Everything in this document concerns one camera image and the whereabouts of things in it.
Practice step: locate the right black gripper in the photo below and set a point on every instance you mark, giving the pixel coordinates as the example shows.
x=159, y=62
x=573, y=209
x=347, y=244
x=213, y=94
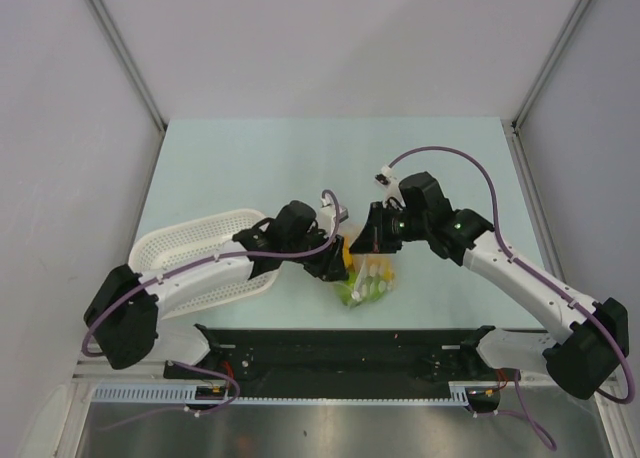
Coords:
x=376, y=232

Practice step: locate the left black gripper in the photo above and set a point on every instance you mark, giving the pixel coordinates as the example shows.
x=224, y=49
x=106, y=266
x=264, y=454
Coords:
x=330, y=265

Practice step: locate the clear zip top bag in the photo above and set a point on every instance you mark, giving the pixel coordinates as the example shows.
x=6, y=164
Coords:
x=378, y=270

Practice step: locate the green fake apple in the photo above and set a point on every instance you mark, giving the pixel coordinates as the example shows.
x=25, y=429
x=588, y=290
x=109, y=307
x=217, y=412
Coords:
x=352, y=292

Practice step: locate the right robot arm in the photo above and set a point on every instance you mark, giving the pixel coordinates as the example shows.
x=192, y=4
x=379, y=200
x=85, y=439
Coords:
x=583, y=341

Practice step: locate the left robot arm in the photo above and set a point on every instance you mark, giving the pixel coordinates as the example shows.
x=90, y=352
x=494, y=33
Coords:
x=126, y=319

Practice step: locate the yellow fake bell pepper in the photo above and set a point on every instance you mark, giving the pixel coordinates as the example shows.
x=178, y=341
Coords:
x=347, y=257

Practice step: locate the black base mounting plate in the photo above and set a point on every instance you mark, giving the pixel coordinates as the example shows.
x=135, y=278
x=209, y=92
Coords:
x=405, y=362

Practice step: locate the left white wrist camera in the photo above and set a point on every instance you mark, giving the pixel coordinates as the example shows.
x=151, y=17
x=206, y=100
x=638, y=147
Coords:
x=327, y=215

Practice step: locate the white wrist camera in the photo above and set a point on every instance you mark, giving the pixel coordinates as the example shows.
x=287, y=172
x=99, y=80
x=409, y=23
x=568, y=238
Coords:
x=390, y=185
x=327, y=215

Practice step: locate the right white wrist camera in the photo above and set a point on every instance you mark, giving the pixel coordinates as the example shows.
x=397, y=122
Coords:
x=390, y=185

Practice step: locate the white slotted cable duct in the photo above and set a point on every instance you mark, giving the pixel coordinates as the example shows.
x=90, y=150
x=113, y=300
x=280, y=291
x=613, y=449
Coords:
x=202, y=395

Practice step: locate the right aluminium frame post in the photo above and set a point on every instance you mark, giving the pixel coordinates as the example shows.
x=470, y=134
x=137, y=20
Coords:
x=560, y=45

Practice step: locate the aluminium frame post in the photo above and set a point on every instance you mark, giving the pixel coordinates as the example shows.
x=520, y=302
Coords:
x=115, y=40
x=560, y=45

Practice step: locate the left aluminium frame post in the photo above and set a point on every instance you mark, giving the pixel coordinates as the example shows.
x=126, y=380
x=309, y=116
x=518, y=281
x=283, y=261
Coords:
x=115, y=40

